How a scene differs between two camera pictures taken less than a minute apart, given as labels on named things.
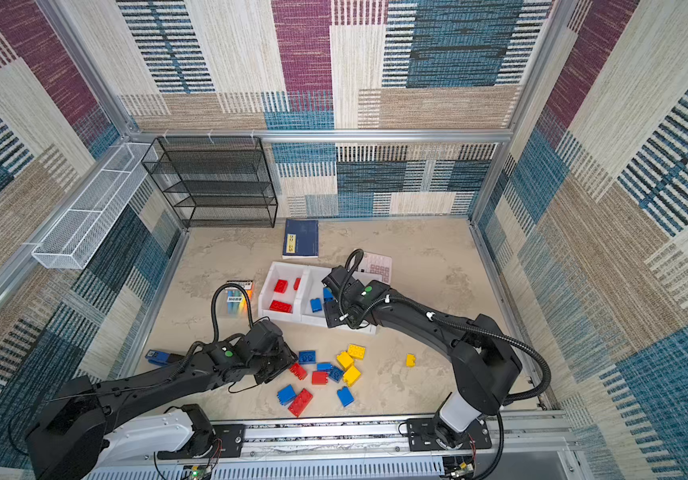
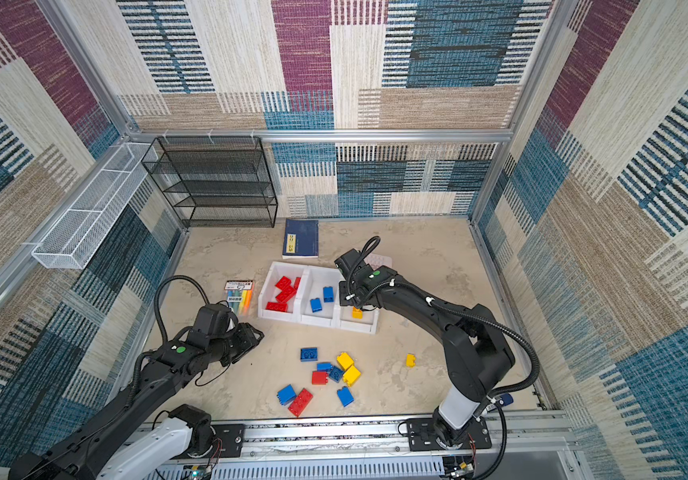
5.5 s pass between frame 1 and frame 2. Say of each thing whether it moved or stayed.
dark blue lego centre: stayed
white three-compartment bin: stayed
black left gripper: moved
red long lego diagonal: moved
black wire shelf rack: stayed
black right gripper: moved
